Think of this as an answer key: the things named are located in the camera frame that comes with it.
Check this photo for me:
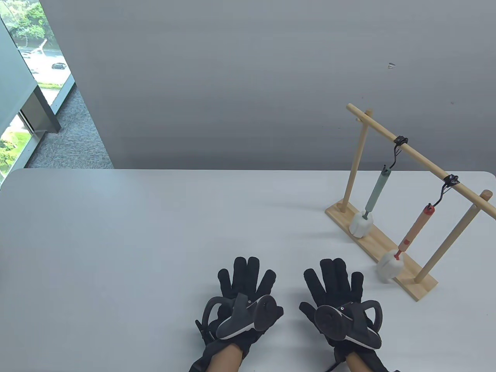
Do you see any person's right forearm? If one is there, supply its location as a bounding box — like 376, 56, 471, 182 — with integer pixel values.
344, 355, 374, 372

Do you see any orange-handled white sponge brush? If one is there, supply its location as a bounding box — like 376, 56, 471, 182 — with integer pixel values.
376, 204, 436, 282

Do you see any person's right hand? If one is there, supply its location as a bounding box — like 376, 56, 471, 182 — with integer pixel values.
299, 258, 384, 359

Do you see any grey window frame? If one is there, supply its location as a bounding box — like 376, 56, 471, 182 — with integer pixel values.
0, 15, 76, 134

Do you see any wooden hanging rack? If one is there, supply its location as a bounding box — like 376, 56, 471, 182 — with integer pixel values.
325, 103, 496, 302

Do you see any black glove-mounted controller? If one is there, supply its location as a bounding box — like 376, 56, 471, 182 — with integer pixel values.
314, 300, 384, 350
201, 293, 284, 341

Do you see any person's left hand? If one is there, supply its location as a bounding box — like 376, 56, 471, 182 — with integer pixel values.
196, 256, 284, 359

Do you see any black metal hook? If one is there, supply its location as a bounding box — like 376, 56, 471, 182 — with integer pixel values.
432, 174, 460, 208
391, 136, 410, 170

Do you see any green-handled white sponge brush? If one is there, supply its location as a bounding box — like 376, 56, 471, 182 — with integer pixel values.
349, 164, 393, 238

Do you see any person's left forearm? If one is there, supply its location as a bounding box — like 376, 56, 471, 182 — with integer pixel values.
208, 343, 244, 372

